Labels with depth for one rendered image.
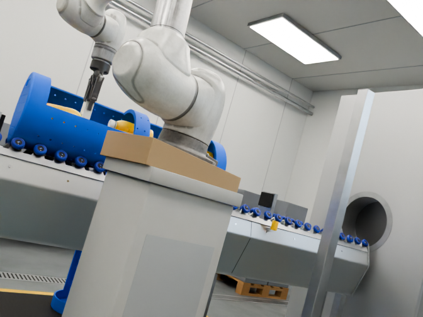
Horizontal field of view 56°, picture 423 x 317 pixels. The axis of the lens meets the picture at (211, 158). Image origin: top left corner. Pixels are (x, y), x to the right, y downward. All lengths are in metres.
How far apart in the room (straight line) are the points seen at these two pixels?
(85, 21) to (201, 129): 0.63
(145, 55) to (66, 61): 4.19
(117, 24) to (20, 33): 3.52
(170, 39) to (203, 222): 0.51
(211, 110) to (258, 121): 5.55
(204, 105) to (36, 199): 0.72
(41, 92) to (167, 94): 0.60
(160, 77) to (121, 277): 0.51
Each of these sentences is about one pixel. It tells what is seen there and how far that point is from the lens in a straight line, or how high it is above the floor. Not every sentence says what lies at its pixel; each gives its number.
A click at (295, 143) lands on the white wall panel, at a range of 7.39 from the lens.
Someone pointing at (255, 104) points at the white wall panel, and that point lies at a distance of 6.69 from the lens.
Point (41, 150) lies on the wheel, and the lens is 1.54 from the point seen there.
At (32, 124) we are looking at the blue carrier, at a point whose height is 1.04.
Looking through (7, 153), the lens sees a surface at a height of 0.92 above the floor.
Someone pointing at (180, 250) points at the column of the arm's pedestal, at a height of 0.80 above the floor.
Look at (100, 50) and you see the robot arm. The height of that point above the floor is 1.39.
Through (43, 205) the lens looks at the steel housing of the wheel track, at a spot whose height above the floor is 0.77.
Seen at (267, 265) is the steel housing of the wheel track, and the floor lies 0.72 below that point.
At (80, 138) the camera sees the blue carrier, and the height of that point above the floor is 1.04.
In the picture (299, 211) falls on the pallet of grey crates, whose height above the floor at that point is 1.13.
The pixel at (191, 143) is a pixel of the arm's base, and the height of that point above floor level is 1.10.
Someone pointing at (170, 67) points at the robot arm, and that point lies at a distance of 1.05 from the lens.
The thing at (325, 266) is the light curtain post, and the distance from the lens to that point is 2.03.
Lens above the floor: 0.96
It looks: 6 degrees up
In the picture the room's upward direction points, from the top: 16 degrees clockwise
